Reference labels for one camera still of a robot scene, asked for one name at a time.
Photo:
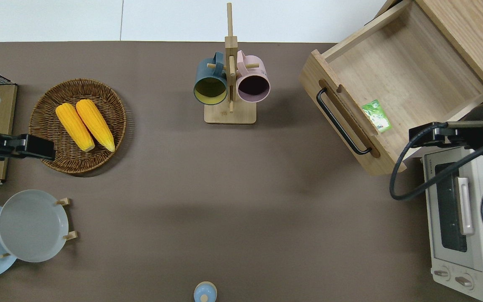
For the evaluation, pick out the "yellow corn cob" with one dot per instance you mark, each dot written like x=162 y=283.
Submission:
x=74 y=126
x=94 y=123

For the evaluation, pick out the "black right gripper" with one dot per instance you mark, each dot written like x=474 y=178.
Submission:
x=474 y=126

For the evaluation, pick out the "pink mug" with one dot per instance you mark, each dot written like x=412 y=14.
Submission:
x=253 y=86

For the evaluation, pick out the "wooden mug rack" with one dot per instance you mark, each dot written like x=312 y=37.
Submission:
x=229 y=115

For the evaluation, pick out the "dark blue mug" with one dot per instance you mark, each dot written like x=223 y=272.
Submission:
x=210 y=90

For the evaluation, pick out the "white toaster oven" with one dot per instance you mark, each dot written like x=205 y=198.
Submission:
x=451 y=264

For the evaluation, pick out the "brown table mat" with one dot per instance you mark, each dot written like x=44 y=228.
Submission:
x=241 y=188

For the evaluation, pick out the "green tea packet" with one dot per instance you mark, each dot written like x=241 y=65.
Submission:
x=377 y=116

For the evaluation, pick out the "small blue round knob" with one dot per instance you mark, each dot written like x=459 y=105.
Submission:
x=205 y=293

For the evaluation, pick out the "grey plate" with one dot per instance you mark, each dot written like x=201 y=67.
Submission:
x=32 y=226

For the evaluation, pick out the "light wooden drawer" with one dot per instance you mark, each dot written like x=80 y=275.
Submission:
x=392 y=71

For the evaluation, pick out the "wooden plate rack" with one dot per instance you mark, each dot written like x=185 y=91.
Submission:
x=63 y=201

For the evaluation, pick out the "light wooden cabinet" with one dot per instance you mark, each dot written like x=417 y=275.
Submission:
x=476 y=33

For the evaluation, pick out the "brown wicker basket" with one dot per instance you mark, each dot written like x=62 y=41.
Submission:
x=57 y=161

